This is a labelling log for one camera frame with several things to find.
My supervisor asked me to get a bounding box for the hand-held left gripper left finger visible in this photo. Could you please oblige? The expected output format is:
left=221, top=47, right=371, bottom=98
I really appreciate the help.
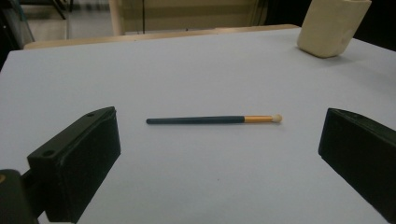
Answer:
left=26, top=105, right=121, bottom=224

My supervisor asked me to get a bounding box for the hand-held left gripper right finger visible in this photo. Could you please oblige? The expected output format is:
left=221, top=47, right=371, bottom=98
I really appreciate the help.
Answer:
left=318, top=107, right=396, bottom=224

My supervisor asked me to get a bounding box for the dark-handled makeup brush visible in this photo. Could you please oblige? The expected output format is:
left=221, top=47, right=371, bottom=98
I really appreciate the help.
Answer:
left=146, top=113, right=283, bottom=126

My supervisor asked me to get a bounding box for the cream plastic holder cup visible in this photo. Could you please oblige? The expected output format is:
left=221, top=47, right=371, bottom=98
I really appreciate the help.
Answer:
left=296, top=0, right=373, bottom=59

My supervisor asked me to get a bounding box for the beige cabinet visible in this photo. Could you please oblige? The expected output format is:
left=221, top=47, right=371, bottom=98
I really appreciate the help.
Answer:
left=108, top=0, right=269, bottom=36

